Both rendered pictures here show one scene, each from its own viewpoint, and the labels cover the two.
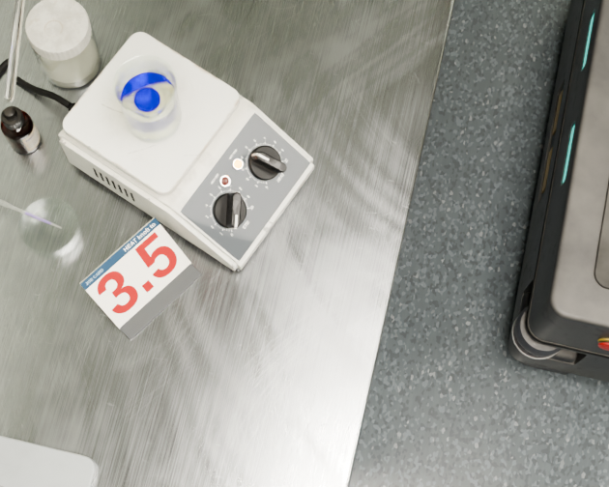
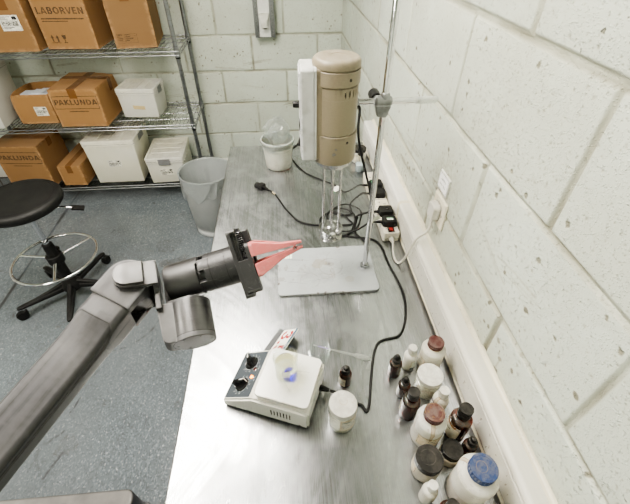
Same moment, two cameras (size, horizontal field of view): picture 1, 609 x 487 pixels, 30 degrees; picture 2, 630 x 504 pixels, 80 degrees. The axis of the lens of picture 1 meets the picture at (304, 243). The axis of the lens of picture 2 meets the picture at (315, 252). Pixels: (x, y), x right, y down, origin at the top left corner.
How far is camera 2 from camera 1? 86 cm
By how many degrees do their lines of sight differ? 65
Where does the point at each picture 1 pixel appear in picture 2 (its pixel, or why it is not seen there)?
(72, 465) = (284, 292)
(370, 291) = (197, 366)
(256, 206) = (242, 370)
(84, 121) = (313, 364)
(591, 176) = not seen: outside the picture
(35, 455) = (296, 291)
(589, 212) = not seen: outside the picture
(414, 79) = (182, 464)
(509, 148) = not seen: outside the picture
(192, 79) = (275, 393)
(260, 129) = (245, 393)
